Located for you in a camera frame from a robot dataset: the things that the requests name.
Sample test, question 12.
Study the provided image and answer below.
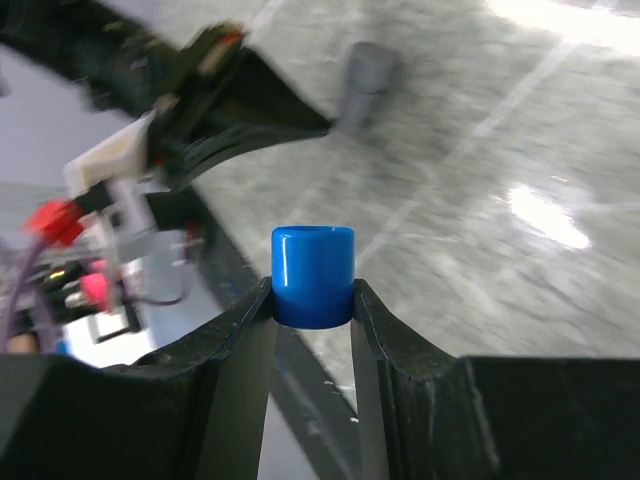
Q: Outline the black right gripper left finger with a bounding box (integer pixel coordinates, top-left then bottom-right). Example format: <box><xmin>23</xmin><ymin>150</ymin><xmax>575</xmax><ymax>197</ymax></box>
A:
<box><xmin>1</xmin><ymin>280</ymin><xmax>276</xmax><ymax>479</ymax></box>

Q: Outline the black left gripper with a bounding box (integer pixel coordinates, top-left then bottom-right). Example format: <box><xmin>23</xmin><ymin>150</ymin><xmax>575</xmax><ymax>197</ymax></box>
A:
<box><xmin>147</xmin><ymin>22</ymin><xmax>332</xmax><ymax>190</ymax></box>

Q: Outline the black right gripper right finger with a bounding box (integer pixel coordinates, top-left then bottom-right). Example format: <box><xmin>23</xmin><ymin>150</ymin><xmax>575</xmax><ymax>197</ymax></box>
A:
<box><xmin>351</xmin><ymin>280</ymin><xmax>639</xmax><ymax>479</ymax></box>

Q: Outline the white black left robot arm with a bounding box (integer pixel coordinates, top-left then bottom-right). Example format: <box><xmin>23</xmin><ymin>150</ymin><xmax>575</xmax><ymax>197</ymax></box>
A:
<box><xmin>1</xmin><ymin>1</ymin><xmax>332</xmax><ymax>189</ymax></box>

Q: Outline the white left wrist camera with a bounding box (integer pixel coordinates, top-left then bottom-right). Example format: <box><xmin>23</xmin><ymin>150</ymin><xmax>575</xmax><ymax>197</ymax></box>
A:
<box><xmin>64</xmin><ymin>111</ymin><xmax>155</xmax><ymax>197</ymax></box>

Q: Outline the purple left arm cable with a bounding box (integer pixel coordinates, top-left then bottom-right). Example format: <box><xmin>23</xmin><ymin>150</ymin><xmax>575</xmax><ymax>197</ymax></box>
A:
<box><xmin>0</xmin><ymin>234</ymin><xmax>56</xmax><ymax>354</ymax></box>

